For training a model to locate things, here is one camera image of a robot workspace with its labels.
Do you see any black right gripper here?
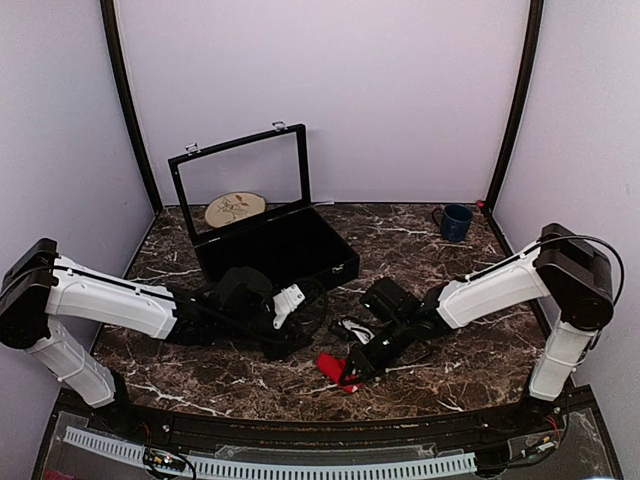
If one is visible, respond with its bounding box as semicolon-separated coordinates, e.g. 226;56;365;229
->
340;316;414;385

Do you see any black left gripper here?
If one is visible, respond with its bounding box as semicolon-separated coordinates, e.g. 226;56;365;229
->
219;307;314;362

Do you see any red white sock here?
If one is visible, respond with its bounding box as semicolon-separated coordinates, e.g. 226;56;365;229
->
316;353;361;394

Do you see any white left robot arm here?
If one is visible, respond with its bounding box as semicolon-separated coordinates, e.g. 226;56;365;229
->
1;238;326;436

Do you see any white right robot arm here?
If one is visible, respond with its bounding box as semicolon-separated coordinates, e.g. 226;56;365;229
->
337;223;624;434

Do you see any round beige decorated plate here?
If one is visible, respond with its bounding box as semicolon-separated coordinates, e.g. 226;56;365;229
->
204;192;266;228

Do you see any black glass-lid display case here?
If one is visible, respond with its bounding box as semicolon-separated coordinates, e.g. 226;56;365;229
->
168;122;360;290

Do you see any dark blue mug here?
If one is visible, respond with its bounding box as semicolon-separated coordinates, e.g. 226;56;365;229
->
431;204;473;243

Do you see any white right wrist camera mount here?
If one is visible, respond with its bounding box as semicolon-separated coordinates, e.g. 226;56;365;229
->
338;320;375;345

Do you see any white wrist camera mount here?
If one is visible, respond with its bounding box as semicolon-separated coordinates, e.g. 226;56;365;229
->
273;284;306;330
338;320;375;345

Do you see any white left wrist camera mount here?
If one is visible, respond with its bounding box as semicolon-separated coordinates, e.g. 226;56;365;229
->
273;284;306;330

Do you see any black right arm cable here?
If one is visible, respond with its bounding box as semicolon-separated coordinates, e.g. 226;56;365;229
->
464;234;626;351

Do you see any black curved front rail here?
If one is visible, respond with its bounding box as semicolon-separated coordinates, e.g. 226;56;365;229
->
49;384;601;451

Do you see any white slotted cable duct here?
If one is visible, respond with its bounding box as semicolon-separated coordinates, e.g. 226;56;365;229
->
62;427;477;479

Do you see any left black frame post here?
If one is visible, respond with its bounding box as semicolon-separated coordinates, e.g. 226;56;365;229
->
99;0;163;215

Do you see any black frame post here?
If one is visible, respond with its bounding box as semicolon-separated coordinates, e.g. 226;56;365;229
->
99;0;163;215
484;0;545;211

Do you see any right black frame post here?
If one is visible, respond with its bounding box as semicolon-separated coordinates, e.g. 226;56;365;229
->
484;0;545;211

